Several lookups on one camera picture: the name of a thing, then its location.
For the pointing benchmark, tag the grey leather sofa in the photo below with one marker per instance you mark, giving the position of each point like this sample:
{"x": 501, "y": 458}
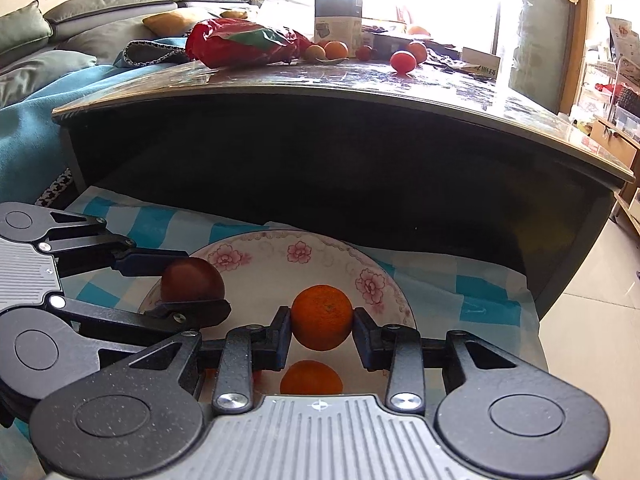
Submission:
{"x": 75, "y": 30}

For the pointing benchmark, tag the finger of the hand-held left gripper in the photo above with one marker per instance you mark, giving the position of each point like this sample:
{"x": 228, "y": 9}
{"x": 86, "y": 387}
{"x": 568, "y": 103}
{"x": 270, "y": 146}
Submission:
{"x": 195, "y": 315}
{"x": 145, "y": 262}

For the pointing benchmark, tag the grey cardboard box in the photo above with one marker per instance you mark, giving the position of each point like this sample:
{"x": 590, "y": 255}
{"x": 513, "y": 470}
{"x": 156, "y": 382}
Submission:
{"x": 337, "y": 15}

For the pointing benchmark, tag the grey sofa cushion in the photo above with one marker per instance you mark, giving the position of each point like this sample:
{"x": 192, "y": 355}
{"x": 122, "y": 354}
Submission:
{"x": 45, "y": 75}
{"x": 110, "y": 2}
{"x": 115, "y": 35}

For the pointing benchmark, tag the small red tomato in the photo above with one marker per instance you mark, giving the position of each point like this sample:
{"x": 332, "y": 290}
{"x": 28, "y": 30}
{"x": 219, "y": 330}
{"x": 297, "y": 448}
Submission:
{"x": 364, "y": 52}

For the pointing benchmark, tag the wooden cabinet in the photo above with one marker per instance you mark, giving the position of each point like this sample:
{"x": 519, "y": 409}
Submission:
{"x": 620, "y": 145}

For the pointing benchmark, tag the teal blanket with houndstooth trim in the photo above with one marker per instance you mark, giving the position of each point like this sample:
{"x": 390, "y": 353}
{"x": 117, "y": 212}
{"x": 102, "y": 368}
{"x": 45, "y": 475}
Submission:
{"x": 30, "y": 130}

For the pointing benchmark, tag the white floral plate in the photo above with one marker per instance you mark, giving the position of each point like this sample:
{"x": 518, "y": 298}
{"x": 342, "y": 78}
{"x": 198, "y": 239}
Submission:
{"x": 270, "y": 280}

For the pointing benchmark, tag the red plastic bag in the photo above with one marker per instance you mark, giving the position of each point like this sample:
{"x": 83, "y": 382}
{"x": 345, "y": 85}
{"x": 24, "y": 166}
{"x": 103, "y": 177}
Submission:
{"x": 235, "y": 42}

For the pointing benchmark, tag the yellow-orange cushion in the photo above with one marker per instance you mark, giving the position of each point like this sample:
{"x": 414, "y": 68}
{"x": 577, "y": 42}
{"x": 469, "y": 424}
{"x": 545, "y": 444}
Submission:
{"x": 175, "y": 20}

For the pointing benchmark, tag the green-grey sofa cushion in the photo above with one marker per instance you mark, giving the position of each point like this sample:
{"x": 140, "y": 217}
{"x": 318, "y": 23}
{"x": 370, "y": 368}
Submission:
{"x": 22, "y": 27}

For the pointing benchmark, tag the dark purple tomato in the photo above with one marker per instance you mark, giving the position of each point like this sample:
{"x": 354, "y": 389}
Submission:
{"x": 192, "y": 280}

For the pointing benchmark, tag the orange fruit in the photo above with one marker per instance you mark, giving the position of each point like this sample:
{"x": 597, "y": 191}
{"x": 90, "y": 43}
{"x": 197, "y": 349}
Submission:
{"x": 336, "y": 50}
{"x": 419, "y": 30}
{"x": 419, "y": 50}

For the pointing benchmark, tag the small yellow-orange fruit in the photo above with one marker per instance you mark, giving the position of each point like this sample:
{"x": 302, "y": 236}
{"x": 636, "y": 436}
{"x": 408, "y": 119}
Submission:
{"x": 315, "y": 52}

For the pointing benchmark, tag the white storage rack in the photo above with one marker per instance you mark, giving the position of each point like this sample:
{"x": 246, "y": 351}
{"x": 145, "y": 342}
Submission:
{"x": 625, "y": 95}

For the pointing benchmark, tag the dark coffee table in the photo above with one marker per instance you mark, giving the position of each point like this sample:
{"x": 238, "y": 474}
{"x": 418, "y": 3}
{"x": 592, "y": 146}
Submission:
{"x": 325, "y": 160}

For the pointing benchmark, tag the orange tangerine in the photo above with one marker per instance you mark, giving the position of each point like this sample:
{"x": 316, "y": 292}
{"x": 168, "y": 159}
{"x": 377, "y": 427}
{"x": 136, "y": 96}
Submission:
{"x": 310, "y": 380}
{"x": 322, "y": 317}

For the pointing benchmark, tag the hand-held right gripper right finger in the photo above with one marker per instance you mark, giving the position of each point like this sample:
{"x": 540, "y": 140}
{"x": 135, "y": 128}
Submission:
{"x": 361, "y": 335}

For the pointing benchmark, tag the white paper card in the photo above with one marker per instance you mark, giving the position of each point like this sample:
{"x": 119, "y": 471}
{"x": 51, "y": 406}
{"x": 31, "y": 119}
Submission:
{"x": 482, "y": 62}

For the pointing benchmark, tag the blue white checkered cloth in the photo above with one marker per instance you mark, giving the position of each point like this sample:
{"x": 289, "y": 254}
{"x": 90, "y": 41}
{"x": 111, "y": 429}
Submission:
{"x": 450, "y": 285}

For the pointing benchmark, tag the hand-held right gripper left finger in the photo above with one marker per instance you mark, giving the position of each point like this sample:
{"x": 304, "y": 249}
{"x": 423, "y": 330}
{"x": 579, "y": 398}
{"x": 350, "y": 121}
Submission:
{"x": 284, "y": 332}

